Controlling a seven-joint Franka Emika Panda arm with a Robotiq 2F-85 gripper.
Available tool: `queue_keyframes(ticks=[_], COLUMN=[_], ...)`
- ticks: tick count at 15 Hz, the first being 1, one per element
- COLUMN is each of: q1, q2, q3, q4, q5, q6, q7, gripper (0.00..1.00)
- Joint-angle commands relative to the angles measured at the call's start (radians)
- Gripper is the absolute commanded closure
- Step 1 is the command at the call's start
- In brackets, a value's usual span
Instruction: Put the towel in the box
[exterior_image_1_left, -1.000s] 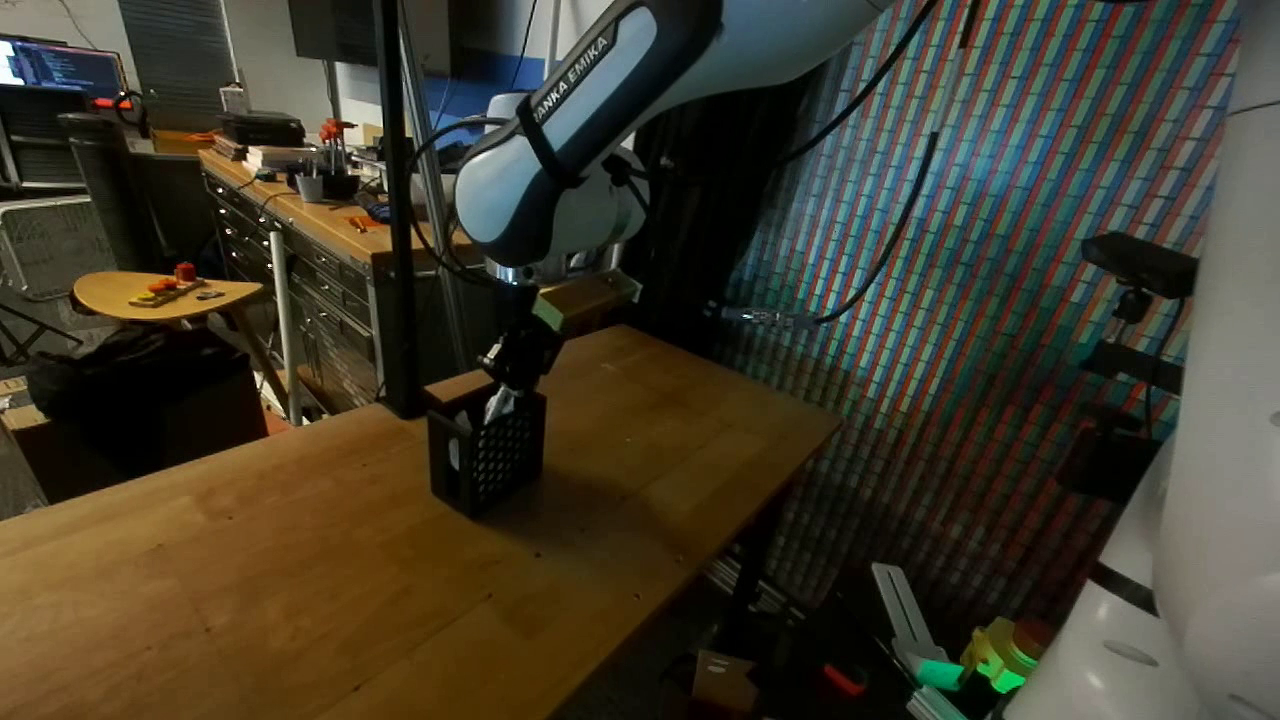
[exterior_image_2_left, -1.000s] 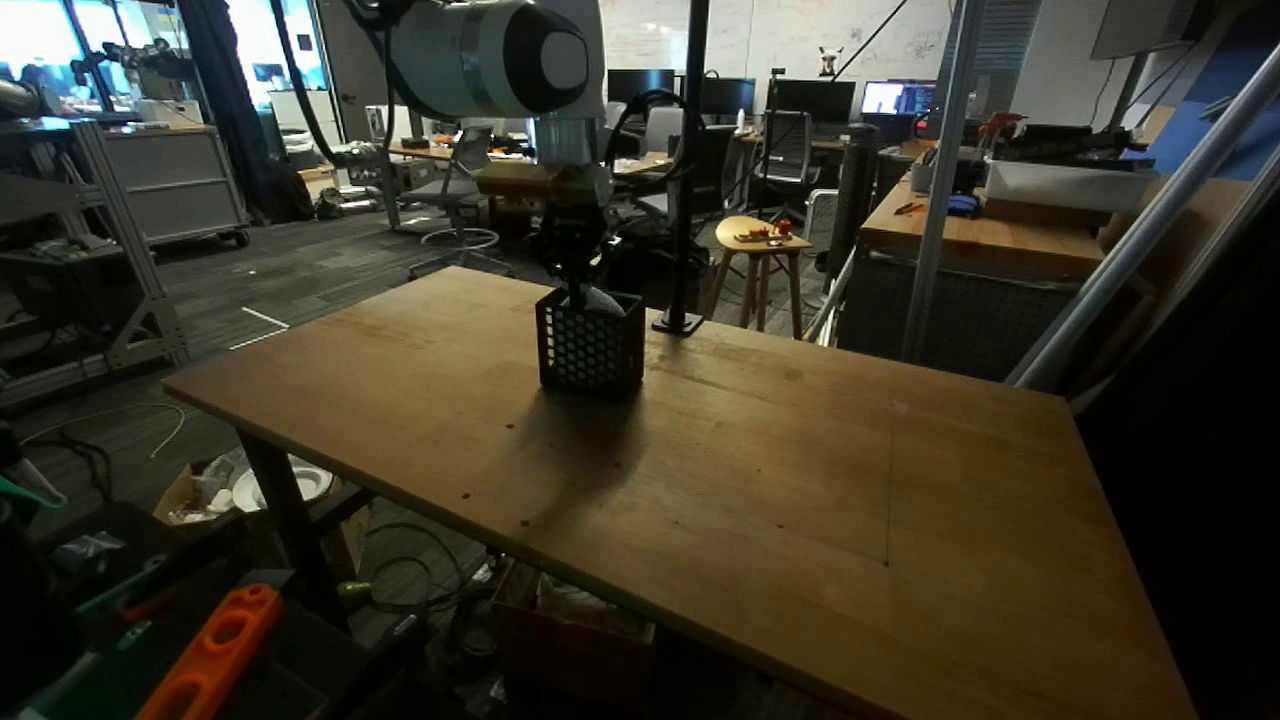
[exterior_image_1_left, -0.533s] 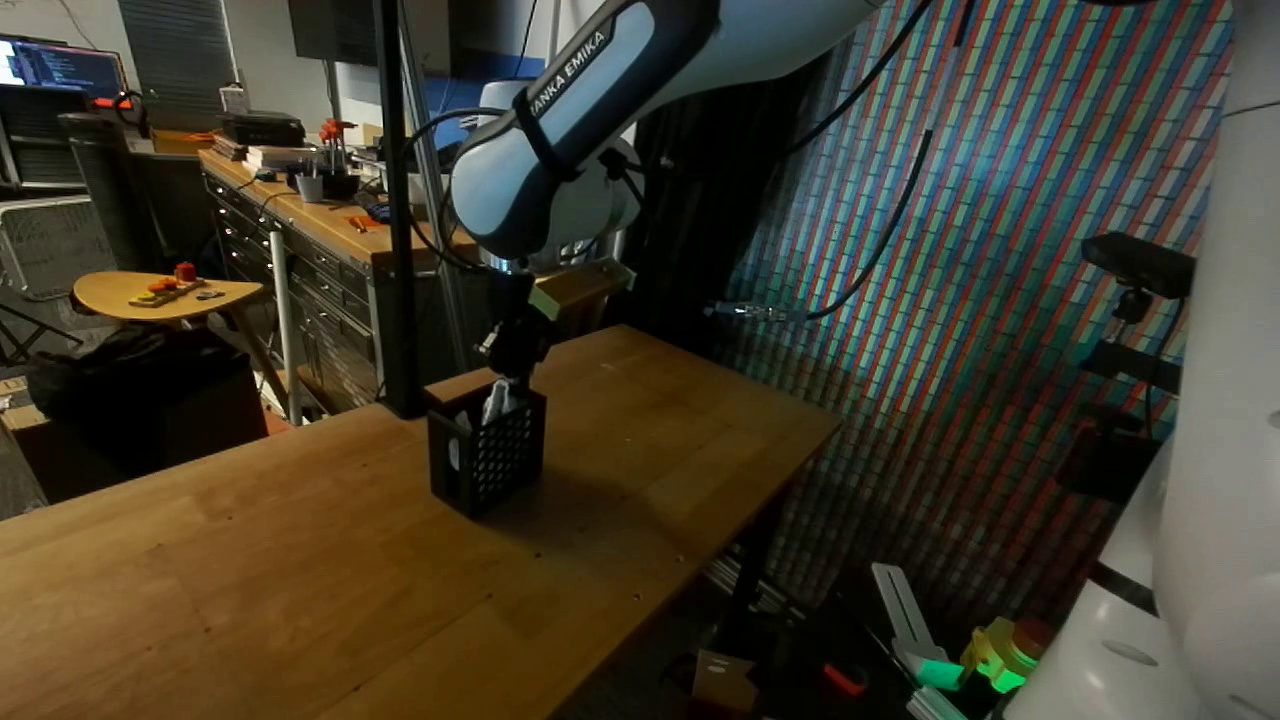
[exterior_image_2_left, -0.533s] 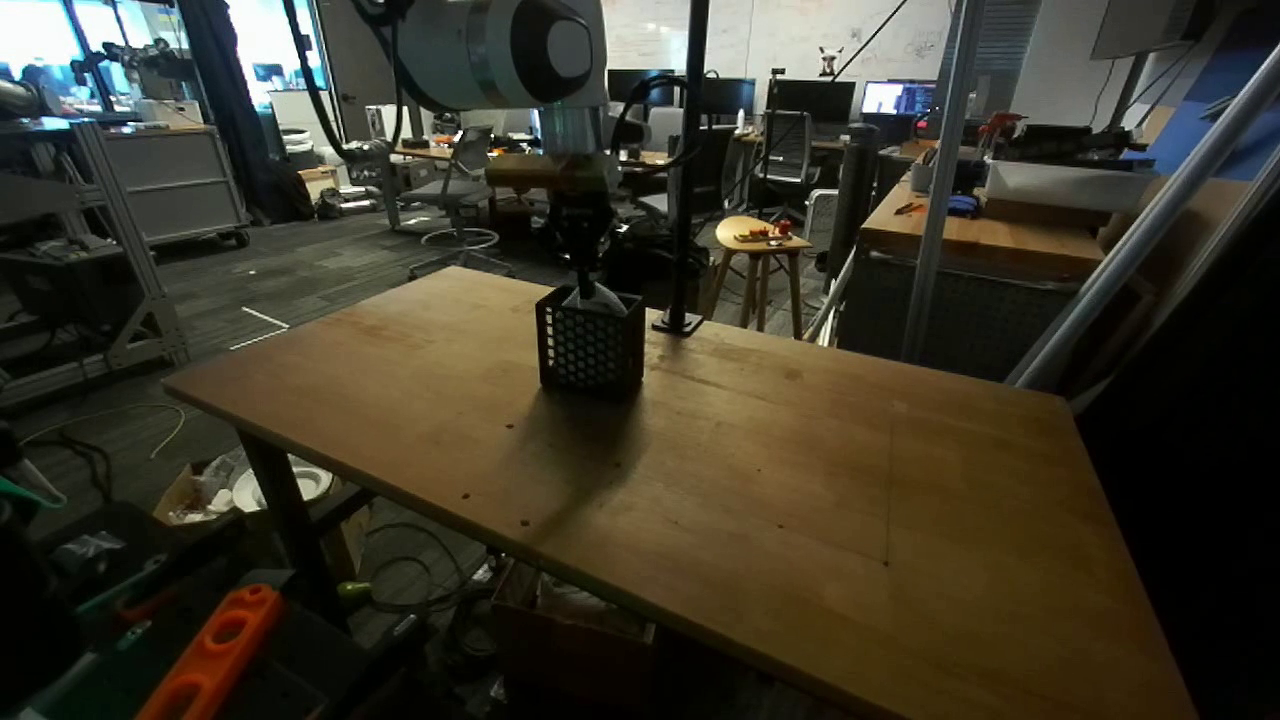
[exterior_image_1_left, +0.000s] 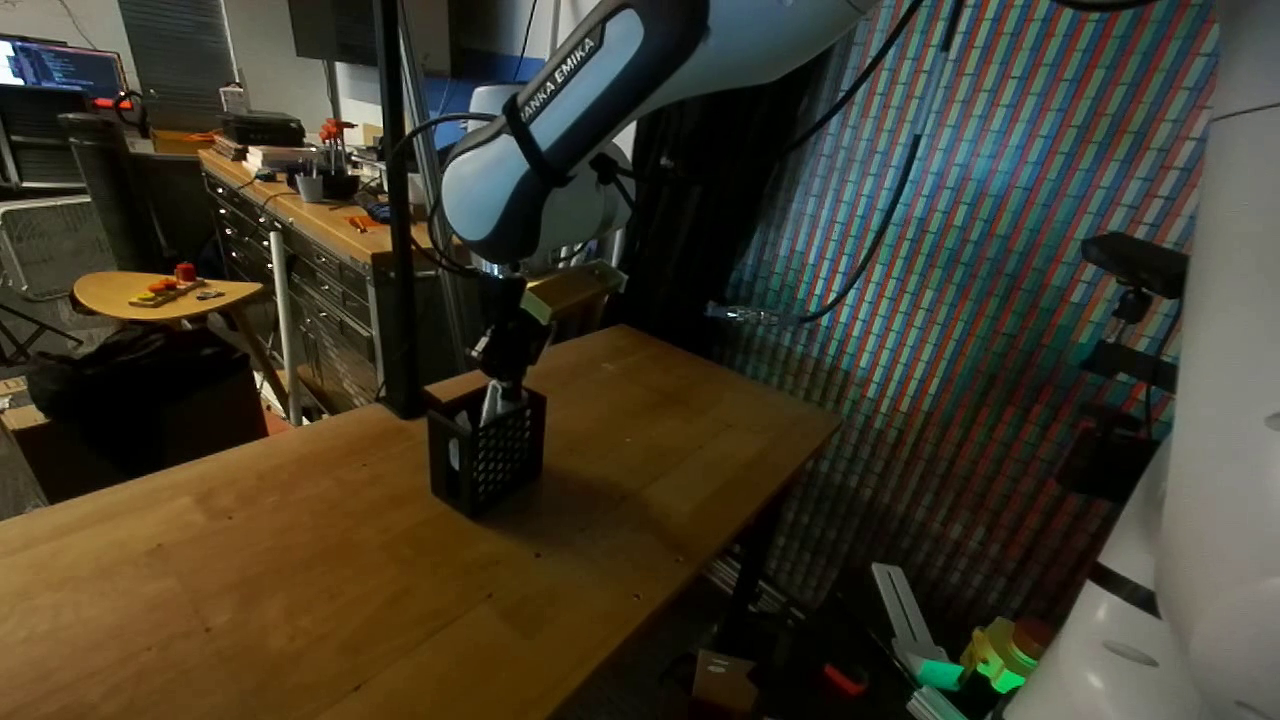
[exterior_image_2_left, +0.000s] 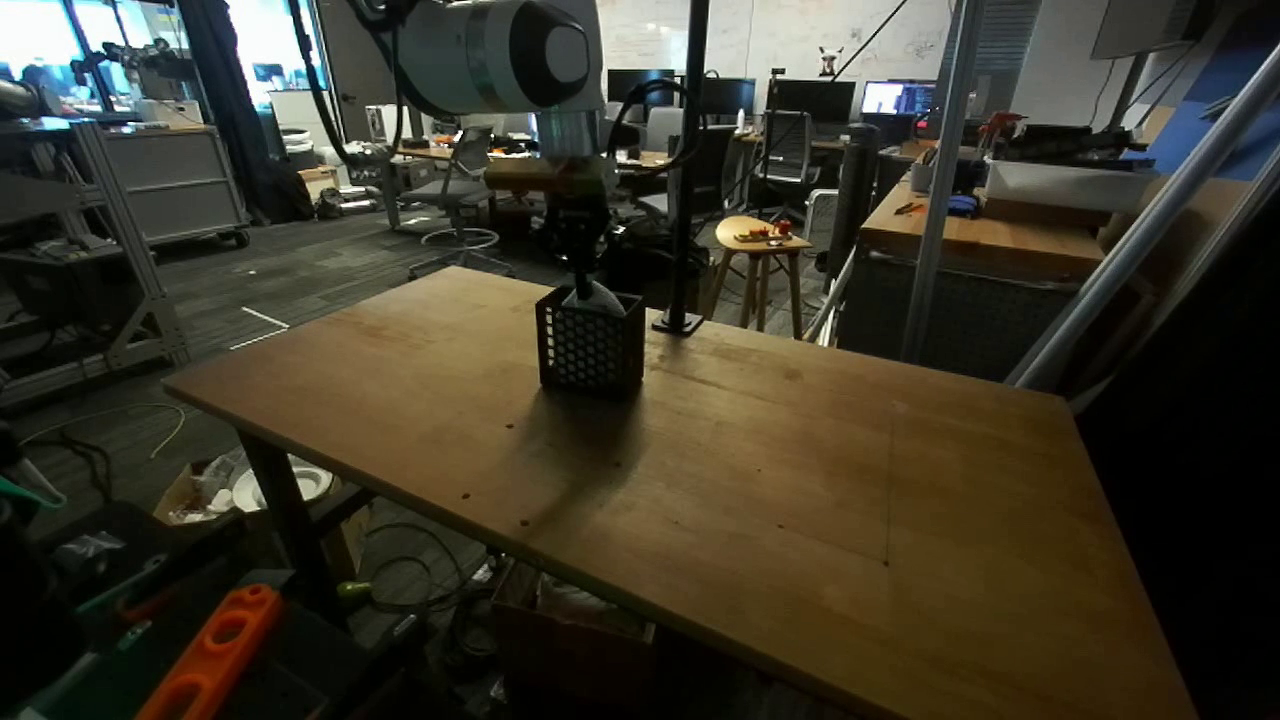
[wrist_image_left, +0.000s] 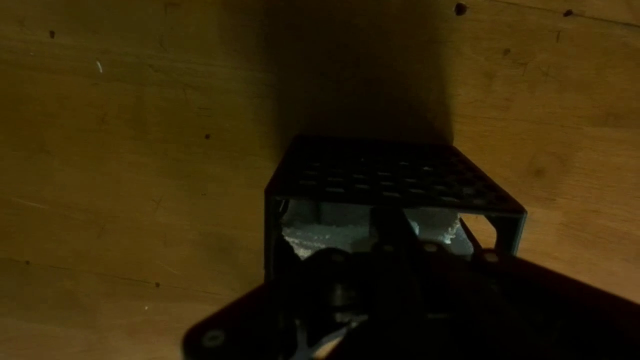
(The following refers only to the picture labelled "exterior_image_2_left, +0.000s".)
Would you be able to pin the silver vertical pole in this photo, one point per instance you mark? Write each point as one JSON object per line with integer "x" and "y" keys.
{"x": 937, "y": 172}

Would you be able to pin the silver diagonal pole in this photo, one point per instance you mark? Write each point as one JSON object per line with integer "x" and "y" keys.
{"x": 1145, "y": 222}

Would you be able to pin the wooden workbench desk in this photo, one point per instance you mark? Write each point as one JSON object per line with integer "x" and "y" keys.
{"x": 982, "y": 243}

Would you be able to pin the grey metal shelf rack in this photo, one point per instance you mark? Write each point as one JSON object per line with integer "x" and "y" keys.
{"x": 80, "y": 266}

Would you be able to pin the black perforated box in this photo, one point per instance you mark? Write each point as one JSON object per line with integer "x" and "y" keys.
{"x": 589, "y": 354}

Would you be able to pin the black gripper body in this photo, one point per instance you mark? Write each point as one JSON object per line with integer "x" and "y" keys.
{"x": 577, "y": 205}

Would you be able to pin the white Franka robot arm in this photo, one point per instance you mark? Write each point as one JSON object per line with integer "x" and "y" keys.
{"x": 493, "y": 52}

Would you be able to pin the black computer monitor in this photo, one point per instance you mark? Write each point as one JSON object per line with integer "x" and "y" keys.
{"x": 809, "y": 102}
{"x": 647, "y": 81}
{"x": 729, "y": 96}

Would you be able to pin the round wooden stool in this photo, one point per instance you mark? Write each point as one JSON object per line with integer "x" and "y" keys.
{"x": 762, "y": 238}

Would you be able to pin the black table leg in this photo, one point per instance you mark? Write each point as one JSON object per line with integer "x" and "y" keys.
{"x": 285, "y": 512}

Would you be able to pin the lit computer monitor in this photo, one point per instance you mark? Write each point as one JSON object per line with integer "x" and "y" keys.
{"x": 899, "y": 96}

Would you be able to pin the white bowl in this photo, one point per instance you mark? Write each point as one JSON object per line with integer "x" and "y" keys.
{"x": 275, "y": 483}

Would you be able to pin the grey rolling cabinet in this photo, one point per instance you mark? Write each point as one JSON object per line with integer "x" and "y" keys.
{"x": 172, "y": 181}

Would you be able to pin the black office chair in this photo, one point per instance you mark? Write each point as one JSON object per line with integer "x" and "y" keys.
{"x": 786, "y": 146}

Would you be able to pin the black vertical pole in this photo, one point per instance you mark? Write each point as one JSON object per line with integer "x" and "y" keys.
{"x": 687, "y": 161}

